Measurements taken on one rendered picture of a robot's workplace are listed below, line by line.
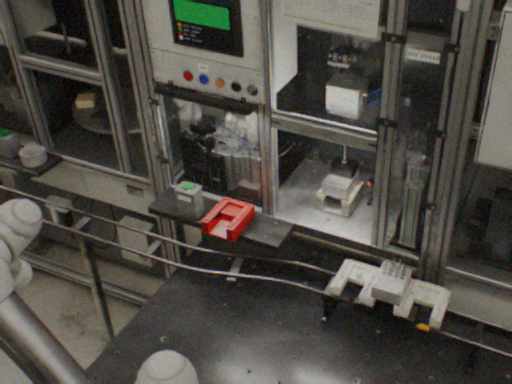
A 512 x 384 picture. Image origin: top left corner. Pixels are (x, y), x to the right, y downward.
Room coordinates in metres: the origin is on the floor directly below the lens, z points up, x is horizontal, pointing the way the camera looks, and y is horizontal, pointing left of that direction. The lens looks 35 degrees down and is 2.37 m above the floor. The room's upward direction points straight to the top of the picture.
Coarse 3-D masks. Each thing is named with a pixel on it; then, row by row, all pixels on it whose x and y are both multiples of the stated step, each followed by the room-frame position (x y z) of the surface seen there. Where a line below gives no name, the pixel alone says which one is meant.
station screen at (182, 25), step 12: (180, 0) 1.87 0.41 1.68; (192, 0) 1.86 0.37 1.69; (204, 0) 1.84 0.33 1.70; (216, 0) 1.82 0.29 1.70; (228, 12) 1.81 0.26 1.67; (180, 24) 1.88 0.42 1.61; (192, 24) 1.86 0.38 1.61; (228, 24) 1.81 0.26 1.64; (180, 36) 1.88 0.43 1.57; (192, 36) 1.86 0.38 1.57; (204, 36) 1.84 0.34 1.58; (216, 36) 1.83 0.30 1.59; (228, 36) 1.81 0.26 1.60; (228, 48) 1.81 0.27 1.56
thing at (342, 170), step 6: (342, 144) 1.91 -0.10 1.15; (342, 150) 1.91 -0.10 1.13; (336, 156) 1.95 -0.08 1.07; (342, 156) 1.90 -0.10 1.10; (336, 162) 1.91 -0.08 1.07; (342, 162) 1.91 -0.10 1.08; (348, 162) 1.91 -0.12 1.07; (354, 162) 1.91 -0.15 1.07; (336, 168) 1.89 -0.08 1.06; (342, 168) 1.88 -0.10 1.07; (348, 168) 1.87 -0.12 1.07; (354, 168) 1.89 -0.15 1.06; (336, 174) 1.89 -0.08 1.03; (342, 174) 1.88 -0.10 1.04; (348, 174) 1.87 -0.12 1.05; (354, 174) 1.90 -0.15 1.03
